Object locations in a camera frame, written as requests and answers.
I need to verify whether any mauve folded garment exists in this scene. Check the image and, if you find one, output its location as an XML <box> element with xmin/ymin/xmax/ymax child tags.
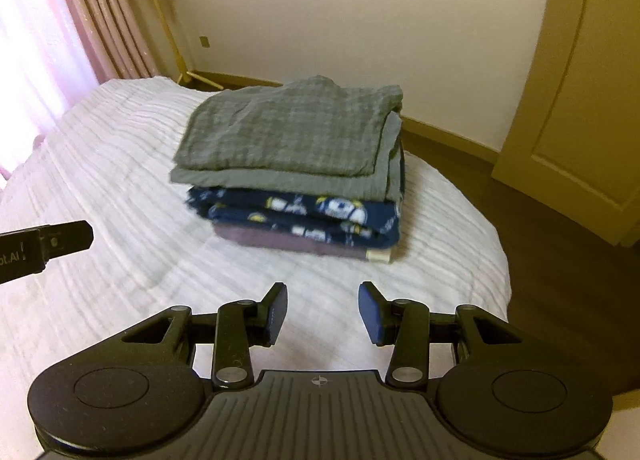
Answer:
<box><xmin>212</xmin><ymin>220</ymin><xmax>396</xmax><ymax>264</ymax></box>

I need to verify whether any grey gauze garment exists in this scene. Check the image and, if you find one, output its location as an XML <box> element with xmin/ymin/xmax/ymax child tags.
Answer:
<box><xmin>173</xmin><ymin>75</ymin><xmax>404</xmax><ymax>179</ymax></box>

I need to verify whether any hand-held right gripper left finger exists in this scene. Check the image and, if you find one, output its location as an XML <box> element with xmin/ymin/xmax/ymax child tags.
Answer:
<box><xmin>121</xmin><ymin>282</ymin><xmax>290</xmax><ymax>388</ymax></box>

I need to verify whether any navy printed folded garment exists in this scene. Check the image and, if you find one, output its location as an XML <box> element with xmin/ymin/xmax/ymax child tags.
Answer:
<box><xmin>186</xmin><ymin>185</ymin><xmax>404</xmax><ymax>249</ymax></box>

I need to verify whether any pink window curtain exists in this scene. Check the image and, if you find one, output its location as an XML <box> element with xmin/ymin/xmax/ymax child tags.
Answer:
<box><xmin>0</xmin><ymin>0</ymin><xmax>103</xmax><ymax>183</ymax></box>

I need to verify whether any white striped bed blanket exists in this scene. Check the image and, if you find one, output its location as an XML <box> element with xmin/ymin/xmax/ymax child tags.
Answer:
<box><xmin>0</xmin><ymin>75</ymin><xmax>512</xmax><ymax>441</ymax></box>

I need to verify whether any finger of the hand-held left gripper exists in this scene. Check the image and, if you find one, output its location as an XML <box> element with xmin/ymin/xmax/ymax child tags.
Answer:
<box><xmin>39</xmin><ymin>220</ymin><xmax>95</xmax><ymax>267</ymax></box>

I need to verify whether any wooden clothes rack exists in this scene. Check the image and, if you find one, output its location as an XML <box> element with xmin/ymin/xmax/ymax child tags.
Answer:
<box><xmin>133</xmin><ymin>0</ymin><xmax>225</xmax><ymax>90</ymax></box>

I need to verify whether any beige door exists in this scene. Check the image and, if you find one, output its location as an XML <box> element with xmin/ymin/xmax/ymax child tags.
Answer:
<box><xmin>492</xmin><ymin>0</ymin><xmax>640</xmax><ymax>247</ymax></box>

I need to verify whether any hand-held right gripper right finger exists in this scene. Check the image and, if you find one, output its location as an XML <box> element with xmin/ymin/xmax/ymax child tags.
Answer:
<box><xmin>358</xmin><ymin>281</ymin><xmax>523</xmax><ymax>388</ymax></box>

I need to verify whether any plain grey folded garment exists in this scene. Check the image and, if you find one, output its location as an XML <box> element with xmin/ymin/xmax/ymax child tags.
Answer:
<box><xmin>169</xmin><ymin>112</ymin><xmax>407</xmax><ymax>204</ymax></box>

